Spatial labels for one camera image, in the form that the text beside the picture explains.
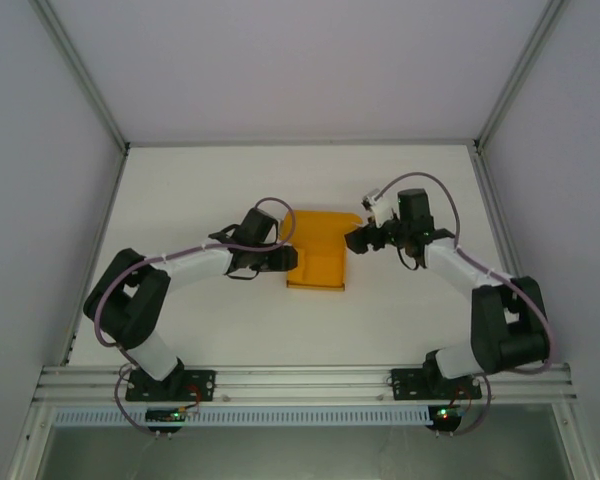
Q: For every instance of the orange paper box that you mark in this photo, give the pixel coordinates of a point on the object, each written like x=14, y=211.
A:
x=320, y=245

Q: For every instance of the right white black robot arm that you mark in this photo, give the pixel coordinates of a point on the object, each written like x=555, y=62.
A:
x=505, y=325

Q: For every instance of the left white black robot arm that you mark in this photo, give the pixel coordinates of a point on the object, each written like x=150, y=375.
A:
x=130, y=300

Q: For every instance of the right green circuit board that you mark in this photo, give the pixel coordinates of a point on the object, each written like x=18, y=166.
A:
x=445, y=414

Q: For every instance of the green circuit board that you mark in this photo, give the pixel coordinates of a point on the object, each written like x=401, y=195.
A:
x=165, y=415
x=445, y=414

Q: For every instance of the left green circuit board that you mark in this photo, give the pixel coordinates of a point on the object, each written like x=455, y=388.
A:
x=165, y=415

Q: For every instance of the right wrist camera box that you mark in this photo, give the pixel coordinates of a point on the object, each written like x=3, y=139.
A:
x=380, y=212

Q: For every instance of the aluminium table side rail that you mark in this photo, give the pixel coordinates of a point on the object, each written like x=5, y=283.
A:
x=112, y=200
x=491, y=200

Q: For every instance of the aluminium mounting rail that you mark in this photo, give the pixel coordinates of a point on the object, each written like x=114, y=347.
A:
x=300, y=380

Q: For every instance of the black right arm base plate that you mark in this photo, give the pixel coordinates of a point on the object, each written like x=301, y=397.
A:
x=410, y=385

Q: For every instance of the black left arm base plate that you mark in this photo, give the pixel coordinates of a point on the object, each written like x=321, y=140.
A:
x=200, y=392

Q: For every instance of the aluminium frame post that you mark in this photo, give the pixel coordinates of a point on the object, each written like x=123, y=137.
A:
x=80, y=75
x=520, y=75

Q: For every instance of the black round mount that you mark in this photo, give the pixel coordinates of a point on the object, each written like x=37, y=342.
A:
x=162, y=428
x=442, y=427

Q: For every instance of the aluminium frame leg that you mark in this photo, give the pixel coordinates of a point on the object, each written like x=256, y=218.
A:
x=572, y=440
x=32, y=440

